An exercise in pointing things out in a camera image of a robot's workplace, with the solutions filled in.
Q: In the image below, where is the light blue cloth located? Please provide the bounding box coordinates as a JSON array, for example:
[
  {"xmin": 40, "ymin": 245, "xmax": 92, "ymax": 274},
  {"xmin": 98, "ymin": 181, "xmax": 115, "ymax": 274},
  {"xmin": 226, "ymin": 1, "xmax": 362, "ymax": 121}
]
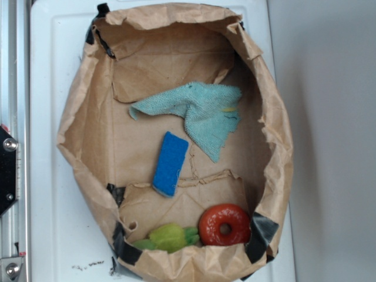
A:
[{"xmin": 129, "ymin": 82, "xmax": 242, "ymax": 163}]

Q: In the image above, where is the blue sponge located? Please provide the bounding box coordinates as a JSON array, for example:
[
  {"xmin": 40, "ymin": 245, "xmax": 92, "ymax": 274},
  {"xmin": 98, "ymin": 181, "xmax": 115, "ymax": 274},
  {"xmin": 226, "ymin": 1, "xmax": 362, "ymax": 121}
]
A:
[{"xmin": 152, "ymin": 132, "xmax": 189, "ymax": 197}]

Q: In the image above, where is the green plush toy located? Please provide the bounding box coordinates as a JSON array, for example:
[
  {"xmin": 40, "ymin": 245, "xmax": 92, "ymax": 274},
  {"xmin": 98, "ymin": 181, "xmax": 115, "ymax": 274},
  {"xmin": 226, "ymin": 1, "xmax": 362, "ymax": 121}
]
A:
[{"xmin": 133, "ymin": 223, "xmax": 200, "ymax": 253}]

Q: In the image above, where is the brown paper bag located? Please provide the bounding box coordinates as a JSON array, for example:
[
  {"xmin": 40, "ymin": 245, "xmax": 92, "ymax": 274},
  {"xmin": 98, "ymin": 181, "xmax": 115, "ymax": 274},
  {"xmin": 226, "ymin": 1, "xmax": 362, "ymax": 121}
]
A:
[{"xmin": 57, "ymin": 3, "xmax": 293, "ymax": 281}]

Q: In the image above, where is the red ring toy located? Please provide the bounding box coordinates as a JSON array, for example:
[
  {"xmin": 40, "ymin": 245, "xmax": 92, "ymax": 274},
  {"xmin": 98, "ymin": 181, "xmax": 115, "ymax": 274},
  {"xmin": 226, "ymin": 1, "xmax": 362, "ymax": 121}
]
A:
[{"xmin": 199, "ymin": 203, "xmax": 251, "ymax": 246}]

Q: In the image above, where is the black mounting bracket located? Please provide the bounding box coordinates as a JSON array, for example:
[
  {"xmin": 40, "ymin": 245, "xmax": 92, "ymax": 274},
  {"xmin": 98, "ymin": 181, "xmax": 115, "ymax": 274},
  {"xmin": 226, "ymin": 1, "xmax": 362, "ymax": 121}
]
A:
[{"xmin": 0, "ymin": 124, "xmax": 19, "ymax": 216}]

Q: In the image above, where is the aluminium frame rail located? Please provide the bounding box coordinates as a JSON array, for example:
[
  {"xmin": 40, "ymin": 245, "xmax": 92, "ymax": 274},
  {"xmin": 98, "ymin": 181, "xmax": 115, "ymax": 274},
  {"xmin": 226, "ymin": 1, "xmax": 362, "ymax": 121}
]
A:
[{"xmin": 1, "ymin": 1, "xmax": 31, "ymax": 281}]

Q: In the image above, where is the silver corner bracket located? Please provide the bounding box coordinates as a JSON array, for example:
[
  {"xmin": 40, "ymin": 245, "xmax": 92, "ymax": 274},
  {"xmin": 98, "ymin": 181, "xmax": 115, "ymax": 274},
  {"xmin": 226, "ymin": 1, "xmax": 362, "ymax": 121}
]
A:
[{"xmin": 0, "ymin": 257, "xmax": 25, "ymax": 282}]

